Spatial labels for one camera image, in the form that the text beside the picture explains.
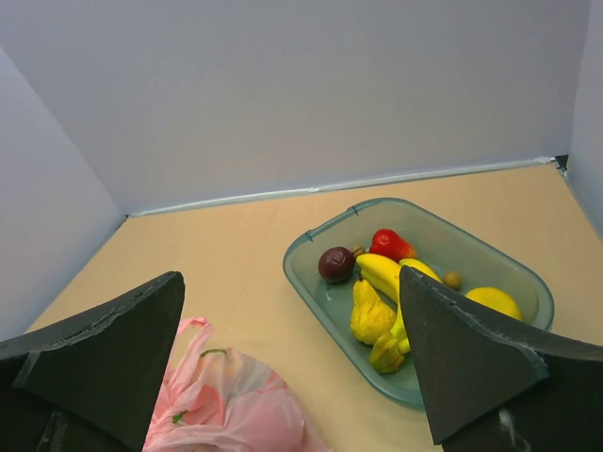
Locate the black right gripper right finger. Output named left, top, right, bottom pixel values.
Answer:
left=399, top=267, right=602, bottom=451

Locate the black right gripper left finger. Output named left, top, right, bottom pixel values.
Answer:
left=1, top=271, right=185, bottom=451

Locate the pink plastic bag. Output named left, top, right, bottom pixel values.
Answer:
left=143, top=316, right=330, bottom=451

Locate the teal plastic fruit tray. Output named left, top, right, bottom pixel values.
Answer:
left=283, top=198, right=555, bottom=409

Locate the dark purple passion fruit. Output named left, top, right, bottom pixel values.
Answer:
left=318, top=247, right=355, bottom=284

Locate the yellow lemon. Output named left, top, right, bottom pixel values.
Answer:
left=465, top=286, right=523, bottom=321

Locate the yellow starfruit piece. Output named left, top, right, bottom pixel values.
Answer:
left=369, top=332, right=404, bottom=374

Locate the yellow pear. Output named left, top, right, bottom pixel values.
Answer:
left=350, top=277, right=396, bottom=346

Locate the yellow banana bunch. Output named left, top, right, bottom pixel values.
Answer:
left=357, top=253, right=442, bottom=355

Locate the red wax apple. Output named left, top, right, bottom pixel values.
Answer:
left=369, top=229, right=417, bottom=263

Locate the small brown walnut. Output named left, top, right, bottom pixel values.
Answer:
left=350, top=246, right=367, bottom=258

